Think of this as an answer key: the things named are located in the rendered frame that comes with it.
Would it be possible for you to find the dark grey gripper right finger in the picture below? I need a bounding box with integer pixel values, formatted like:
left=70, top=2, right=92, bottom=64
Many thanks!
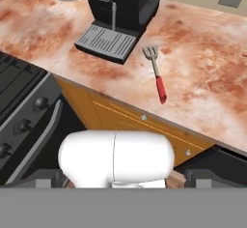
left=183, top=168, right=241, bottom=189

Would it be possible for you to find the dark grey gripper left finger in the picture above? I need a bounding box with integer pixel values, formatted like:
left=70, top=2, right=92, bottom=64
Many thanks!
left=7, top=168, right=68, bottom=189

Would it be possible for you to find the black appliance front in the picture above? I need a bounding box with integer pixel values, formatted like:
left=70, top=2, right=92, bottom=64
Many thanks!
left=173, top=144, right=247, bottom=187

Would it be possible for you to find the black stove knob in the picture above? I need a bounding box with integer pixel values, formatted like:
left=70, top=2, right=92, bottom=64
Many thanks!
left=34, top=96, right=50, bottom=112
left=14, top=118, right=34, bottom=135
left=0, top=142, right=14, bottom=159

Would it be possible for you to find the black oven door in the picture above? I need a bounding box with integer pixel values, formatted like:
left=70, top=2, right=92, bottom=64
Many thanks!
left=19, top=101, right=89, bottom=182

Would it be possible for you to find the white rounded cylinder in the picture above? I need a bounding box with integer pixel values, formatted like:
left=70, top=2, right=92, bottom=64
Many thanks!
left=58, top=129, right=176, bottom=189

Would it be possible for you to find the orange wooden drawer front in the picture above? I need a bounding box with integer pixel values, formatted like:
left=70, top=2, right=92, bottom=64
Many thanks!
left=92, top=100, right=206, bottom=151

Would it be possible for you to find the black stove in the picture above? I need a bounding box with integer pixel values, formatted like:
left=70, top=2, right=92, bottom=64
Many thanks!
left=0, top=50, right=63, bottom=185

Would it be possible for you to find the black coffee machine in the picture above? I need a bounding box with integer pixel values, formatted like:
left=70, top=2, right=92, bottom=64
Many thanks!
left=73, top=0, right=164, bottom=66

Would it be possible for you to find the grey oven door handle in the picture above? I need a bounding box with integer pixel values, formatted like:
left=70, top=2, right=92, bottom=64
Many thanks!
left=5, top=99, right=64, bottom=185

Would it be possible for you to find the red-handled metal spatula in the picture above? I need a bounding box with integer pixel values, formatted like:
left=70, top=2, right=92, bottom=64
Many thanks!
left=142, top=44, right=168, bottom=105

